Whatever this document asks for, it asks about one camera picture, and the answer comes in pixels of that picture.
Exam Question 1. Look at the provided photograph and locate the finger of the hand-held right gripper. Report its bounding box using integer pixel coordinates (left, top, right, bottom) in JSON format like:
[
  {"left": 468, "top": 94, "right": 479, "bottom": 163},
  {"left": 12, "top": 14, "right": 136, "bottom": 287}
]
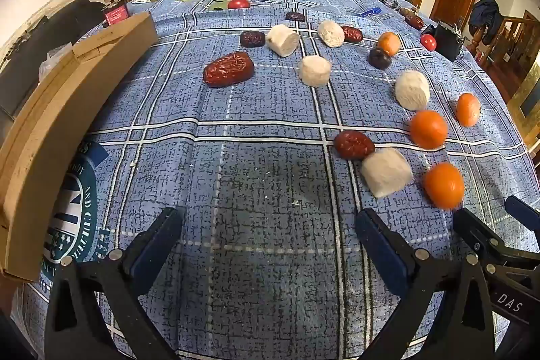
[
  {"left": 505, "top": 195, "right": 540, "bottom": 232},
  {"left": 453, "top": 207, "right": 540, "bottom": 327}
]

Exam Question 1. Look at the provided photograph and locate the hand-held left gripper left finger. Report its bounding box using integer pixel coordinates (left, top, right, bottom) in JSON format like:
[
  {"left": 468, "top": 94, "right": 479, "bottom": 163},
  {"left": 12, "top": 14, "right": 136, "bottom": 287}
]
[{"left": 44, "top": 207, "right": 184, "bottom": 360}]

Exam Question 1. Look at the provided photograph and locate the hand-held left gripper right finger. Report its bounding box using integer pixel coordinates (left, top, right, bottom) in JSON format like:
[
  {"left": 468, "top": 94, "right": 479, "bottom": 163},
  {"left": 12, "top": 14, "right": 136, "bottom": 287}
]
[{"left": 355, "top": 208, "right": 495, "bottom": 360}]

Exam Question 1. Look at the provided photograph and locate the orange mandarin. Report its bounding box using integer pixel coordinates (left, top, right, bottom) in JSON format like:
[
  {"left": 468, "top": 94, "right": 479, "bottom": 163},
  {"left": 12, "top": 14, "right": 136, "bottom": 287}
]
[
  {"left": 410, "top": 110, "right": 449, "bottom": 150},
  {"left": 456, "top": 92, "right": 482, "bottom": 128},
  {"left": 423, "top": 163, "right": 466, "bottom": 210},
  {"left": 377, "top": 32, "right": 402, "bottom": 57}
]

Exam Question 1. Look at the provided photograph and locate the white yam piece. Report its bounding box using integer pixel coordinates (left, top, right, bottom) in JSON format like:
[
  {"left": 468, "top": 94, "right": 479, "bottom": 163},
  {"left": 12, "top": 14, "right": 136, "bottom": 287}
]
[
  {"left": 265, "top": 24, "right": 300, "bottom": 58},
  {"left": 395, "top": 70, "right": 431, "bottom": 111},
  {"left": 360, "top": 147, "right": 414, "bottom": 199},
  {"left": 317, "top": 20, "right": 346, "bottom": 49},
  {"left": 299, "top": 55, "right": 332, "bottom": 87}
]

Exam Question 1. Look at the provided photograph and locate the shallow cardboard box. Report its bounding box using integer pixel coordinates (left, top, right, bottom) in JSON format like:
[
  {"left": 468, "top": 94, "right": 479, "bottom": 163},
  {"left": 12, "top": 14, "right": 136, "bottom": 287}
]
[{"left": 0, "top": 11, "right": 159, "bottom": 282}]

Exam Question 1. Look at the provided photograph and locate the blue plaid tablecloth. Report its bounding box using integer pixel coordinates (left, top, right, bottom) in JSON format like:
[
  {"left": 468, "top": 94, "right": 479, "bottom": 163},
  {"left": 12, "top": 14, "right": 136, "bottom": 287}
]
[{"left": 10, "top": 0, "right": 536, "bottom": 360}]

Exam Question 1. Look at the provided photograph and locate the wooden chair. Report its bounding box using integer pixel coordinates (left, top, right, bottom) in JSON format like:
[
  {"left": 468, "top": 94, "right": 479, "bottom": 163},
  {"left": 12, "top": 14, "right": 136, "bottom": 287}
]
[{"left": 472, "top": 10, "right": 540, "bottom": 99}]

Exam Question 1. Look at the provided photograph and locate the small black box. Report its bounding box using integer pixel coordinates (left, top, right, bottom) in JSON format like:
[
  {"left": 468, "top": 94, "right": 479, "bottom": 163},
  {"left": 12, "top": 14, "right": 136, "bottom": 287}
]
[{"left": 432, "top": 20, "right": 466, "bottom": 62}]

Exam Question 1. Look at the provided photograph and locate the large red jujube date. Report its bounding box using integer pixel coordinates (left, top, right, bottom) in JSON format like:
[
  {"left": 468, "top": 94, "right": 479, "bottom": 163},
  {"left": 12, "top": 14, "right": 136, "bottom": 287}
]
[{"left": 203, "top": 51, "right": 255, "bottom": 88}]

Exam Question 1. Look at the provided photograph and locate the dark purple plum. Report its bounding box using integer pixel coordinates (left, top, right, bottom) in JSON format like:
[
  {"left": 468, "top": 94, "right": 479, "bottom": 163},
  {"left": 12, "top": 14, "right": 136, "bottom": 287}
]
[{"left": 368, "top": 47, "right": 393, "bottom": 70}]

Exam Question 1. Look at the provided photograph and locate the dark jacket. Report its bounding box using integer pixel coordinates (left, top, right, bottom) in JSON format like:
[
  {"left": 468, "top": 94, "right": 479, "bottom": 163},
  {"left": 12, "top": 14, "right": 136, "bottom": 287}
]
[{"left": 469, "top": 0, "right": 504, "bottom": 44}]

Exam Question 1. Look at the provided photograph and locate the white plastic bag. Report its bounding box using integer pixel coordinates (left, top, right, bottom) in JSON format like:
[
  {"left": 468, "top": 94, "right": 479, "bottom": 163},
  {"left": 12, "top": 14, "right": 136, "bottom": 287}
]
[{"left": 40, "top": 44, "right": 74, "bottom": 79}]

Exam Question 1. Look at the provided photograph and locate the black sofa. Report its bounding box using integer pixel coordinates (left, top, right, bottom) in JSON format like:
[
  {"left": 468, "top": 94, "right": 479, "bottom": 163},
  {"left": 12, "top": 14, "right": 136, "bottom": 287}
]
[{"left": 0, "top": 0, "right": 106, "bottom": 116}]

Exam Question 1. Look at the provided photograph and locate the red labelled black jar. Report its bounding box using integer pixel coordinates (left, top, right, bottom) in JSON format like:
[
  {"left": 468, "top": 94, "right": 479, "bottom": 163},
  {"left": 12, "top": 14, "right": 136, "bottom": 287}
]
[{"left": 102, "top": 0, "right": 129, "bottom": 27}]

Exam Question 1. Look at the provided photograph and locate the green vegetable leaf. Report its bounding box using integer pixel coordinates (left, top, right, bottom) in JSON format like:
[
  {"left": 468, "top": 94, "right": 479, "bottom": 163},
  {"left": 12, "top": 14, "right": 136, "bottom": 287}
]
[{"left": 207, "top": 0, "right": 254, "bottom": 11}]

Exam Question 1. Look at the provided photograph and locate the gold picture frame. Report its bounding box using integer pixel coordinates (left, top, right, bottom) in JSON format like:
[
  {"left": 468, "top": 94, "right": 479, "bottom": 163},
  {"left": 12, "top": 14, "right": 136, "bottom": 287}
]
[{"left": 506, "top": 60, "right": 540, "bottom": 167}]

